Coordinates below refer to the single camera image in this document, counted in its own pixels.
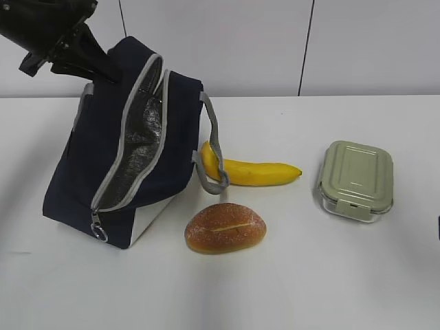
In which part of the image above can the navy blue lunch bag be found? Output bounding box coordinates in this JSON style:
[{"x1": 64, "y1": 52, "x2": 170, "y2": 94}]
[{"x1": 43, "y1": 36, "x2": 230, "y2": 249}]

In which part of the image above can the brown bread roll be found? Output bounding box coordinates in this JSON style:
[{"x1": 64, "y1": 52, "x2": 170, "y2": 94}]
[{"x1": 184, "y1": 203, "x2": 267, "y2": 254}]

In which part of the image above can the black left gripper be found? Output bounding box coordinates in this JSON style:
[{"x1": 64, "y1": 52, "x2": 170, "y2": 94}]
[{"x1": 18, "y1": 23, "x2": 122, "y2": 83}]

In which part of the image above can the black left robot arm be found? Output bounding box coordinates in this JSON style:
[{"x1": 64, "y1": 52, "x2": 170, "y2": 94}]
[{"x1": 1, "y1": 1, "x2": 122, "y2": 83}]

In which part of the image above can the yellow banana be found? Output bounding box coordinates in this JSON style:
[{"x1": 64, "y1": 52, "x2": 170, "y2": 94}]
[{"x1": 200, "y1": 142, "x2": 302, "y2": 186}]

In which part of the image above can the green lid glass container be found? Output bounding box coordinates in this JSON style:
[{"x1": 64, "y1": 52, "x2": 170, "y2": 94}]
[{"x1": 316, "y1": 140, "x2": 394, "y2": 223}]

